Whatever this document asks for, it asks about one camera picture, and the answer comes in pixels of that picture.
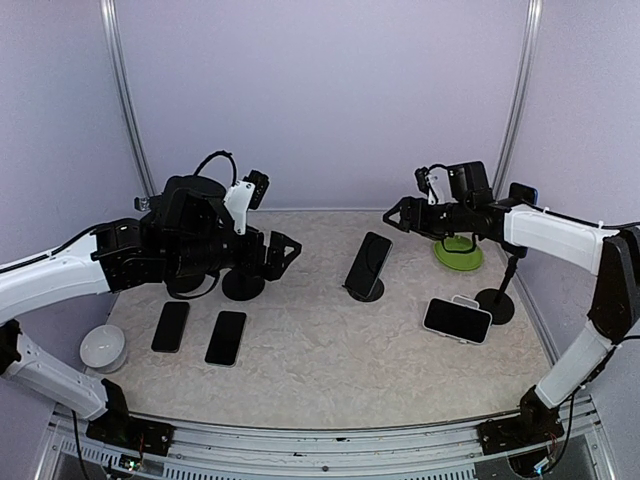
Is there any white small phone stand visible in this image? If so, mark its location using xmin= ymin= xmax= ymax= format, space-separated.
xmin=451 ymin=295 xmax=480 ymax=309

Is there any phone with white edge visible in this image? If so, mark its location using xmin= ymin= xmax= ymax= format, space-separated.
xmin=344 ymin=231 xmax=393 ymax=297
xmin=204 ymin=311 xmax=247 ymax=367

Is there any aluminium frame post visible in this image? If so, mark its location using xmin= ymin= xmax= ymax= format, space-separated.
xmin=493 ymin=0 xmax=544 ymax=194
xmin=100 ymin=0 xmax=157 ymax=197

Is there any left aluminium frame post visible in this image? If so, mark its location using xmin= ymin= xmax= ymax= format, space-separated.
xmin=100 ymin=0 xmax=157 ymax=197

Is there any green plate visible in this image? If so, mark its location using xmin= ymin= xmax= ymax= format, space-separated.
xmin=434 ymin=235 xmax=484 ymax=272

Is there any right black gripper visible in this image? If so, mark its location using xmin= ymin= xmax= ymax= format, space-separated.
xmin=383 ymin=195 xmax=473 ymax=240

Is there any blue phone on right stand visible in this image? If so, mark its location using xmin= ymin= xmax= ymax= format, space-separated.
xmin=508 ymin=182 xmax=538 ymax=205

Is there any white bowl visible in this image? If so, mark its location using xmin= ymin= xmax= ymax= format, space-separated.
xmin=80 ymin=325 xmax=127 ymax=374

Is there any landscape phone white case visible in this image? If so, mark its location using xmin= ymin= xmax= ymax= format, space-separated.
xmin=422 ymin=298 xmax=493 ymax=345

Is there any right tall black stand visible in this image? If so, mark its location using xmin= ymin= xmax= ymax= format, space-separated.
xmin=474 ymin=255 xmax=522 ymax=326

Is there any front aluminium rail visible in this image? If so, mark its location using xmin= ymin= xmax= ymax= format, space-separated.
xmin=34 ymin=394 xmax=616 ymax=480

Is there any right aluminium frame post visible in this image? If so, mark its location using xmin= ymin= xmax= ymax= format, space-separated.
xmin=493 ymin=0 xmax=544 ymax=194

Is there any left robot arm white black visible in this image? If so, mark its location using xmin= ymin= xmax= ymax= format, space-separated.
xmin=1 ymin=171 xmax=302 ymax=445

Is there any tall black phone stand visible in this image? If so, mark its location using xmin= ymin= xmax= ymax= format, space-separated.
xmin=134 ymin=195 xmax=162 ymax=212

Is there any low black stand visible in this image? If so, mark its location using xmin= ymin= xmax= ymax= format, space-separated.
xmin=341 ymin=277 xmax=386 ymax=303

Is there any black phone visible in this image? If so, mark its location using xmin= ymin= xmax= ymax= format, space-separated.
xmin=151 ymin=301 xmax=190 ymax=353

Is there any black round-base stand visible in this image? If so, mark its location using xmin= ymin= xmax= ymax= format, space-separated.
xmin=222 ymin=269 xmax=266 ymax=301

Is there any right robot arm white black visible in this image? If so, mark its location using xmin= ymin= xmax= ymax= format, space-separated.
xmin=383 ymin=161 xmax=639 ymax=454

